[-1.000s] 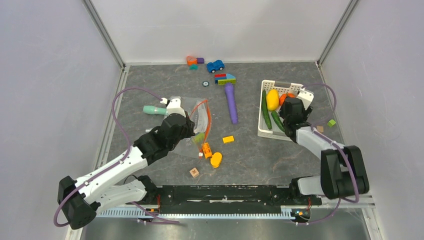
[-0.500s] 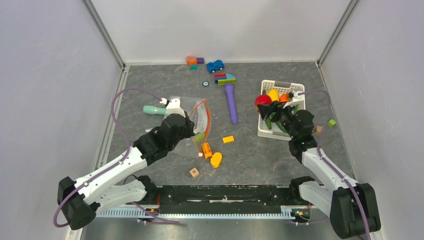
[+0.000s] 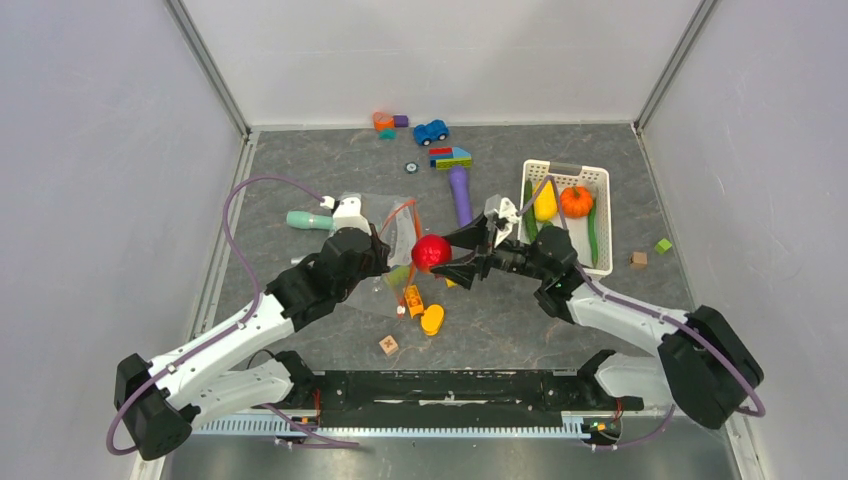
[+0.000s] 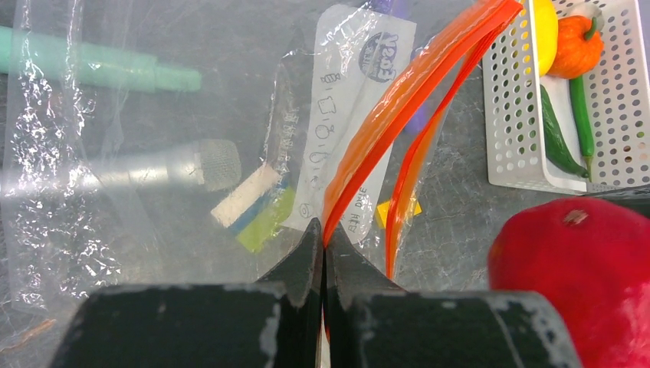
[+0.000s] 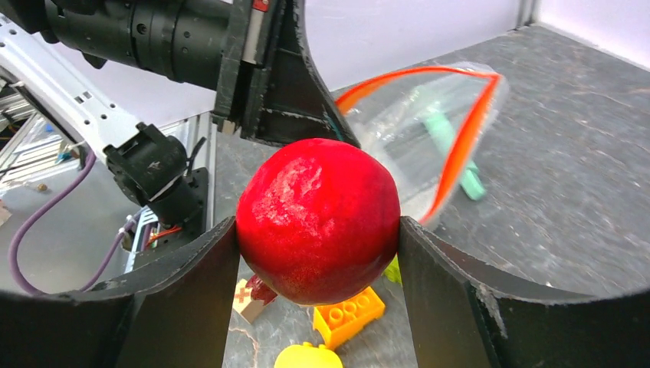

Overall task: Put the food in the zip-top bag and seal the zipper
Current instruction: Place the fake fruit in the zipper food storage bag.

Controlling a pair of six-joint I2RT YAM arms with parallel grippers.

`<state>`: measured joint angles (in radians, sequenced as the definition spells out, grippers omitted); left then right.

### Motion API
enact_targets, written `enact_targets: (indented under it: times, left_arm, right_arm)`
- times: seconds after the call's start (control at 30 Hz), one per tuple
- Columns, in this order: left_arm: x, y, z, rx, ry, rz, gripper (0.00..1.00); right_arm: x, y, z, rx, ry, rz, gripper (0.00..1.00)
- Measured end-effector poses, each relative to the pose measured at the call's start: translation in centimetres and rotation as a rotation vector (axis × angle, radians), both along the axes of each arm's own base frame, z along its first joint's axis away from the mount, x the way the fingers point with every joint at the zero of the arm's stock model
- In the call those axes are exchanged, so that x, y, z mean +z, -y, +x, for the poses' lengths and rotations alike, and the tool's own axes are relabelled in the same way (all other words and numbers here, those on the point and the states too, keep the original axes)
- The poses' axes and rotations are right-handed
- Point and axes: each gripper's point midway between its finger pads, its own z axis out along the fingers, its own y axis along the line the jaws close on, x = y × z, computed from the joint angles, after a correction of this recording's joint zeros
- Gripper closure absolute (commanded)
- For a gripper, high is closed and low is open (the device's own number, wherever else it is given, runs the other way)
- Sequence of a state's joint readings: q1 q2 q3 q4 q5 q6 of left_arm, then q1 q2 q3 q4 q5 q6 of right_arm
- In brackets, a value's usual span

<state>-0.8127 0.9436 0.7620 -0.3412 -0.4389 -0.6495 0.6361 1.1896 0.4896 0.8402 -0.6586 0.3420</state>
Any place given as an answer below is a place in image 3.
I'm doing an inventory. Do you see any white plastic basket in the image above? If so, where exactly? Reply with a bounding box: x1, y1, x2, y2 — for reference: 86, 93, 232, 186
518, 159, 613, 280

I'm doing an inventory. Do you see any multicolour brick stack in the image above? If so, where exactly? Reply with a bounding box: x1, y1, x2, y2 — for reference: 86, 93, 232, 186
428, 147, 473, 170

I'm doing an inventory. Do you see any orange brick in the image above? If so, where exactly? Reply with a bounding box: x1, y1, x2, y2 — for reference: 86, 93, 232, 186
404, 285, 426, 318

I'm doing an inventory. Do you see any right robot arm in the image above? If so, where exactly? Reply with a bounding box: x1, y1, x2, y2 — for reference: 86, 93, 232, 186
430, 224, 766, 429

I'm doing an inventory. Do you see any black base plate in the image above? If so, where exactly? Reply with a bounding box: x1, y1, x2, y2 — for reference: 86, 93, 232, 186
273, 351, 644, 429

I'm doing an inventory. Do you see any clear zip bag orange zipper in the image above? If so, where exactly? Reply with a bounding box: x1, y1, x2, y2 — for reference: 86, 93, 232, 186
344, 193, 422, 317

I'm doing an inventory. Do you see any purple small block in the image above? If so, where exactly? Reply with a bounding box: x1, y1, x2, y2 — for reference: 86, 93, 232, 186
393, 115, 409, 128

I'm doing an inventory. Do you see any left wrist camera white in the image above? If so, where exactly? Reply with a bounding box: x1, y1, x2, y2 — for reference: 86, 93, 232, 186
320, 193, 371, 234

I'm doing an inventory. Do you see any blue toy car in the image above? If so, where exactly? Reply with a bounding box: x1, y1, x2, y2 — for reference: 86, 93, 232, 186
413, 119, 450, 146

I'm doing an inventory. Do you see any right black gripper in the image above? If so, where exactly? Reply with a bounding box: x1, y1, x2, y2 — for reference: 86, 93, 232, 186
430, 211, 550, 290

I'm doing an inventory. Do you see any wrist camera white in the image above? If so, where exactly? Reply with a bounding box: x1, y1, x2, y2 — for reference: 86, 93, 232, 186
483, 194, 520, 248
320, 193, 371, 234

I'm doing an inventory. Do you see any small green cube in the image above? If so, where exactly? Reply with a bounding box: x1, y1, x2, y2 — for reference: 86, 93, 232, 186
654, 238, 673, 255

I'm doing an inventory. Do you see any red apple toy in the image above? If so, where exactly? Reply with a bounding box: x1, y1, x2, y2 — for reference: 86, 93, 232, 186
411, 234, 453, 273

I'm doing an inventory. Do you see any green chili pepper toy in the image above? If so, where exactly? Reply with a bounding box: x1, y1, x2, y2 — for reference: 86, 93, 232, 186
587, 201, 599, 267

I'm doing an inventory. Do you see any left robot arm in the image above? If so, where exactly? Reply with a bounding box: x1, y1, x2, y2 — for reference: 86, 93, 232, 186
106, 225, 390, 460

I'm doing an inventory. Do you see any long green cucumber toy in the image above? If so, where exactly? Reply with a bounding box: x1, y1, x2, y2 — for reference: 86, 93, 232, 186
523, 180, 538, 243

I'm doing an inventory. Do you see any orange pumpkin toy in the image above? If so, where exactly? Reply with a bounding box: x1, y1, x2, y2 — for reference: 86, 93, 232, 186
559, 186, 594, 219

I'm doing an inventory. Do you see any small wooden cube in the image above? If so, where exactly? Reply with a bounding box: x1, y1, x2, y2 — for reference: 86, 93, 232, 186
629, 251, 648, 269

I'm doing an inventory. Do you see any wooden cube with X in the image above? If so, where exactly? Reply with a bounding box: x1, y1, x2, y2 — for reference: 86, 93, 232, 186
378, 335, 399, 356

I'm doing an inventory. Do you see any orange oval block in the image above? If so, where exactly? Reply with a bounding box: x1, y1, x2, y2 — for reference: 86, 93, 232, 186
420, 304, 445, 336

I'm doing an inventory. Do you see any teal small block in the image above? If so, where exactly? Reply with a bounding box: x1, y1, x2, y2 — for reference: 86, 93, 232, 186
378, 128, 397, 139

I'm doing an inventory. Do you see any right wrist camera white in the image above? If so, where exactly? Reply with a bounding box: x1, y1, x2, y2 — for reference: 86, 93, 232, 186
483, 194, 520, 248

